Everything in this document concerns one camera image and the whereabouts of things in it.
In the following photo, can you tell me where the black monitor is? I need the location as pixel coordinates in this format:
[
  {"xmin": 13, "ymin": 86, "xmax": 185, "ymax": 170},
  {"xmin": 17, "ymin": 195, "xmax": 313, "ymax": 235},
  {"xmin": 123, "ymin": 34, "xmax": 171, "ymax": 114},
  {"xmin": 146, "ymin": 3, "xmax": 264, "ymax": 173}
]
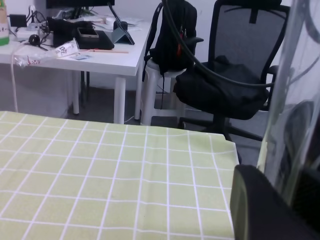
[{"xmin": 45, "ymin": 0, "xmax": 115, "ymax": 9}]

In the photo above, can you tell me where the green checkered tablecloth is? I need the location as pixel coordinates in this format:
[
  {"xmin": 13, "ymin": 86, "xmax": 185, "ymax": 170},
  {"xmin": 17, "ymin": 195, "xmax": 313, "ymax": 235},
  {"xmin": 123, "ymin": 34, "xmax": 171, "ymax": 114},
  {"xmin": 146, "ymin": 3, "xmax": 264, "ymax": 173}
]
[{"xmin": 0, "ymin": 111, "xmax": 238, "ymax": 240}]

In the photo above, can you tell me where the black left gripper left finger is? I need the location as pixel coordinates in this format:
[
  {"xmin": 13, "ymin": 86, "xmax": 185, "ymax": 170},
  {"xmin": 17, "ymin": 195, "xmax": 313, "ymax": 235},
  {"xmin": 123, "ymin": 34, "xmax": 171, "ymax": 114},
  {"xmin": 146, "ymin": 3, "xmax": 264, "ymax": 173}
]
[{"xmin": 229, "ymin": 164, "xmax": 320, "ymax": 240}]

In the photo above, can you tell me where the white desk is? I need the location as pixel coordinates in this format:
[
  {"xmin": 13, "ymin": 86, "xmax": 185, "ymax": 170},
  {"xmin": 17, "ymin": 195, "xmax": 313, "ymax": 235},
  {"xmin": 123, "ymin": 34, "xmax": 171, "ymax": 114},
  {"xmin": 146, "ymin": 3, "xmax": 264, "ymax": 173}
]
[{"xmin": 0, "ymin": 21, "xmax": 151, "ymax": 124}]

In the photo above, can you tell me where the clear glass test tube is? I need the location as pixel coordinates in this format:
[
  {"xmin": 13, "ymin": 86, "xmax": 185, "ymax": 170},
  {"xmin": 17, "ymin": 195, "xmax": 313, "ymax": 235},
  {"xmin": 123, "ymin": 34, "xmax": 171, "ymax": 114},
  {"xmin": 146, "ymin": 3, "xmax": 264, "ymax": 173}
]
[{"xmin": 257, "ymin": 0, "xmax": 320, "ymax": 205}]

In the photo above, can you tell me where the tablet with grey cover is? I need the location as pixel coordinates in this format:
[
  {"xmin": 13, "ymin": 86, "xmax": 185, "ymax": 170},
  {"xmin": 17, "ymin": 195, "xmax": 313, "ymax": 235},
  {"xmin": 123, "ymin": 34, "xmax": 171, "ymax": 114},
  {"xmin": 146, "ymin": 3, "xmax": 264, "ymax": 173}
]
[{"xmin": 107, "ymin": 2, "xmax": 135, "ymax": 45}]

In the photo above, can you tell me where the black mesh office chair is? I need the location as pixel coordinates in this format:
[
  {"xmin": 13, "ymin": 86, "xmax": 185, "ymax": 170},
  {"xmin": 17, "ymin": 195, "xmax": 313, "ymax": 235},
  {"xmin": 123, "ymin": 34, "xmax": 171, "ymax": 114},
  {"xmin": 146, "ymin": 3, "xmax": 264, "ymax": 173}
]
[{"xmin": 174, "ymin": 0, "xmax": 290, "ymax": 141}]

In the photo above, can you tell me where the black backpack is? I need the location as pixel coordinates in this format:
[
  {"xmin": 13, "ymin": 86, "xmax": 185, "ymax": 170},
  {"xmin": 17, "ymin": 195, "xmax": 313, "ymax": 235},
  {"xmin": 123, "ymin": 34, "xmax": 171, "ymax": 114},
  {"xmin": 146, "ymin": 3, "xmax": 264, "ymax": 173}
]
[{"xmin": 144, "ymin": 0, "xmax": 198, "ymax": 75}]

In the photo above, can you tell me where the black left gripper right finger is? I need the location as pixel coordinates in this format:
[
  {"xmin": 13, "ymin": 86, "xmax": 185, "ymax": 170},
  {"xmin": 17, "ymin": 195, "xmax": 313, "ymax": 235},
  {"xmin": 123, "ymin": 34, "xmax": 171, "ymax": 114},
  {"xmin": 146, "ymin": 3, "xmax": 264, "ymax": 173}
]
[{"xmin": 292, "ymin": 168, "xmax": 320, "ymax": 230}]

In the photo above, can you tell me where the white plastic stool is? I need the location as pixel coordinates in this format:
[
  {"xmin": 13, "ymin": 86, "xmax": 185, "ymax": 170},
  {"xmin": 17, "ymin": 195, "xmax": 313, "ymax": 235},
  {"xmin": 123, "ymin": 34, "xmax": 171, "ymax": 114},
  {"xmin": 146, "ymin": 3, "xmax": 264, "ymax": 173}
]
[{"xmin": 140, "ymin": 59, "xmax": 186, "ymax": 126}]

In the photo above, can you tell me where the black bag on chair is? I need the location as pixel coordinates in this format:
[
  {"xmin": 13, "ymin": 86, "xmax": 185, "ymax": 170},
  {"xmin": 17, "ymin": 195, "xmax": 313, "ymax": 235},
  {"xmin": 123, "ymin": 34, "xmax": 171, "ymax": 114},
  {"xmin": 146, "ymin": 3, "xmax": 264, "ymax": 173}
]
[{"xmin": 173, "ymin": 55, "xmax": 271, "ymax": 120}]

